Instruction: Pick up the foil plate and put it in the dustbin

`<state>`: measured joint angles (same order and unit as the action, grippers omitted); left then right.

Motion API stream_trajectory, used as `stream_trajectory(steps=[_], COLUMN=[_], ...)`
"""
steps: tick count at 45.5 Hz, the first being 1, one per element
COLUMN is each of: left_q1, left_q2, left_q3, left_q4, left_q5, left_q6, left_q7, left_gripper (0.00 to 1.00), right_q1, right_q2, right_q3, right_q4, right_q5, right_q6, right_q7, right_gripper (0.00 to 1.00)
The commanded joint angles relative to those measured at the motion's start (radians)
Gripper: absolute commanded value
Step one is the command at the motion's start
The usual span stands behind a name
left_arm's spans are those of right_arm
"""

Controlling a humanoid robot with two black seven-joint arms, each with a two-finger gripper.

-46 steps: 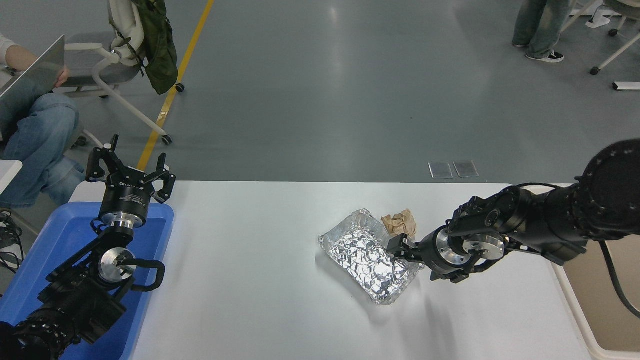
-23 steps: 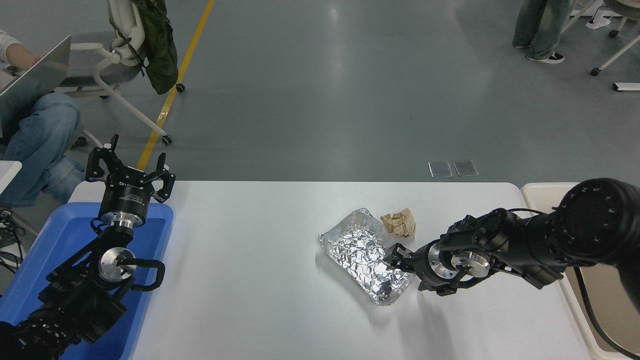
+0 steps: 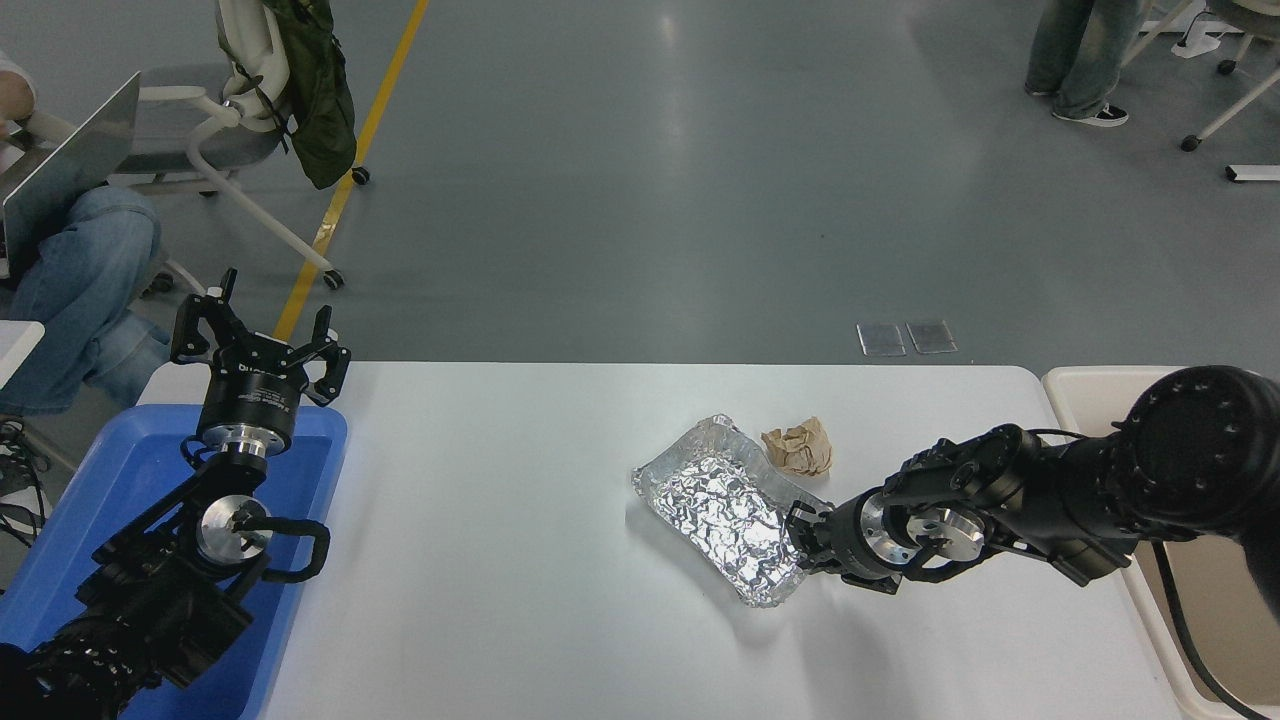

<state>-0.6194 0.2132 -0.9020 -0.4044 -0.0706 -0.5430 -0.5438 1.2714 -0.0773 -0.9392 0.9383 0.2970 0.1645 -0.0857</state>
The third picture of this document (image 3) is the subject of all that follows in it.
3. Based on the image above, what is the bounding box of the white-framed grey office chair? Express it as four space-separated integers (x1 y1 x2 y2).
105 0 371 301

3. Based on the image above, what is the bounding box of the large pale bin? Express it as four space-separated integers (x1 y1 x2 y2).
1042 366 1280 720

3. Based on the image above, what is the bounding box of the crinkled foil tray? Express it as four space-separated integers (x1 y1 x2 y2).
631 415 833 609

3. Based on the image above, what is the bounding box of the crumpled tan paper ball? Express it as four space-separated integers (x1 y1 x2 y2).
761 417 834 477

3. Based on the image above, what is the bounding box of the grey laptop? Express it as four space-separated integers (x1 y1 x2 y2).
0 72 142 281

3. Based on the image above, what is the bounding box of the standing person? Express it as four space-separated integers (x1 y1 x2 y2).
1025 0 1146 128

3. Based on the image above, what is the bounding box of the dark green bag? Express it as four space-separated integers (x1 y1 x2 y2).
262 0 358 190

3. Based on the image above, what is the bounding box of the white-legged rolling chair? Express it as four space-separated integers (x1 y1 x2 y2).
1120 0 1280 153

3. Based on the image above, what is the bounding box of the blue plastic tray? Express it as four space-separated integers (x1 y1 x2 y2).
0 403 349 720

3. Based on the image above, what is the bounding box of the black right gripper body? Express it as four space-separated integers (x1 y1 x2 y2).
825 490 898 597

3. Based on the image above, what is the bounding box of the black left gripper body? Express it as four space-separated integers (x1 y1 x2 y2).
197 345 305 435

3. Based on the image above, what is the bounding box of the small white table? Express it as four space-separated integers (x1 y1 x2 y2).
0 321 46 389

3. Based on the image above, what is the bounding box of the white power strip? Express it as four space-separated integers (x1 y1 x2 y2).
1172 25 1251 59

